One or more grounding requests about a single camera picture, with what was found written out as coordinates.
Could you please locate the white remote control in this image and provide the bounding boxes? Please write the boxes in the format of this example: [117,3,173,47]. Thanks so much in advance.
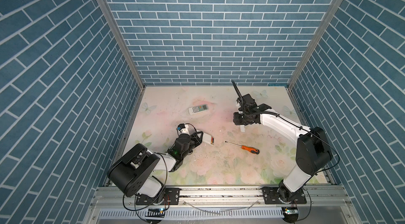
[202,133,214,145]
[188,104,208,115]

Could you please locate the orange handled screwdriver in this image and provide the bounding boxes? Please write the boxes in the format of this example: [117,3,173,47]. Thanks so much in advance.
[226,141,260,155]

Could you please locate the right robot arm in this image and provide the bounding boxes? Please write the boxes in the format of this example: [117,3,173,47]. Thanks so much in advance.
[233,94,333,203]

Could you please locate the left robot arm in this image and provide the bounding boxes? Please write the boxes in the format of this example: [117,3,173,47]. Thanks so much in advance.
[107,131,213,198]

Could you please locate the white remote control tilted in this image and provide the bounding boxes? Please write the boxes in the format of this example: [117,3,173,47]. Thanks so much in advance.
[188,104,208,115]

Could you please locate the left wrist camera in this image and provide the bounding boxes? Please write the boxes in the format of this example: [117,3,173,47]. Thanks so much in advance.
[177,123,193,135]

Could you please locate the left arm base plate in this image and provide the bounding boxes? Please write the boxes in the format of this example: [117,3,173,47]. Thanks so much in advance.
[136,188,180,206]

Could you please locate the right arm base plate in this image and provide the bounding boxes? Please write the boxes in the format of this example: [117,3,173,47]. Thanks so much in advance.
[261,186,307,205]

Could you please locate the aluminium mounting rail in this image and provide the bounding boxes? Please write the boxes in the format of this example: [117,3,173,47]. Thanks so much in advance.
[90,185,353,208]

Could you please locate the white ribbed cable duct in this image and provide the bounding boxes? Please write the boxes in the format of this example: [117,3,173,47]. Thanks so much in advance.
[98,207,284,221]

